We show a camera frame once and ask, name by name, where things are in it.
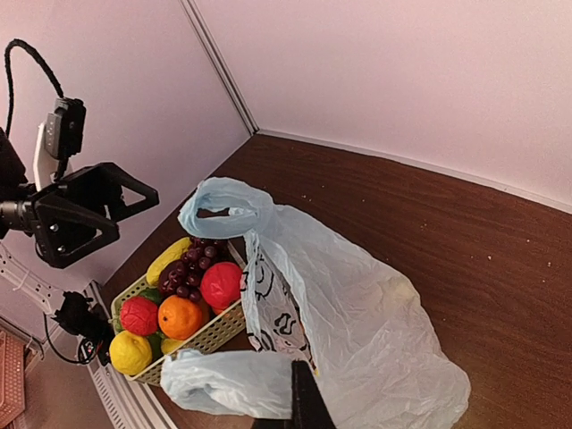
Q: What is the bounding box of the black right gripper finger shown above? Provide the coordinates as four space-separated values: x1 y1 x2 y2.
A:
291 360 335 429

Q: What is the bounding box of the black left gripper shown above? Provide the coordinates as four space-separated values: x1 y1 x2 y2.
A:
32 162 159 269

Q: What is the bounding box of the light blue plastic bag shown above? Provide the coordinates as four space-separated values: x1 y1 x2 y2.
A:
161 178 471 428

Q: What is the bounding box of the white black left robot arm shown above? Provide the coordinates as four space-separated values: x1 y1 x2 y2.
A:
1 132 159 269

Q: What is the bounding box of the long yellow fruit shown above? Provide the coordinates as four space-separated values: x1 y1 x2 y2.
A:
146 237 192 287

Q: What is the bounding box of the orange fruit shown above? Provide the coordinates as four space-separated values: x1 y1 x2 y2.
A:
158 296 204 341

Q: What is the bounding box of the pink red round fruit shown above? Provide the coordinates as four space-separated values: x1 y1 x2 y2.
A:
200 262 242 310

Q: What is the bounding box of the red apple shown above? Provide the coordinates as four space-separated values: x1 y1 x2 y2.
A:
120 297 158 336

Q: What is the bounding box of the dark purple grape bunch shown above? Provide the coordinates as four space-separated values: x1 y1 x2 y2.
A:
156 237 230 303

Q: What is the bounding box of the large yellow lemon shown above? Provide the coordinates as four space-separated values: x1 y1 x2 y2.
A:
109 331 153 376

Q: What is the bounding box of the small yellow lemon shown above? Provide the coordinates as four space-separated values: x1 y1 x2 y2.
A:
160 338 185 356

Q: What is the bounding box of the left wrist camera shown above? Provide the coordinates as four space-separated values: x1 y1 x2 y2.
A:
32 97 87 191

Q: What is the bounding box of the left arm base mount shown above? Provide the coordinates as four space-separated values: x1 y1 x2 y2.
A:
43 291 114 366

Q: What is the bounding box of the front aluminium rail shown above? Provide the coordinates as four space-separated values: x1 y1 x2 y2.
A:
82 281 180 429

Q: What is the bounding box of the left aluminium frame post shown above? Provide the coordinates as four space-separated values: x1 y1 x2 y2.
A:
180 0 260 136

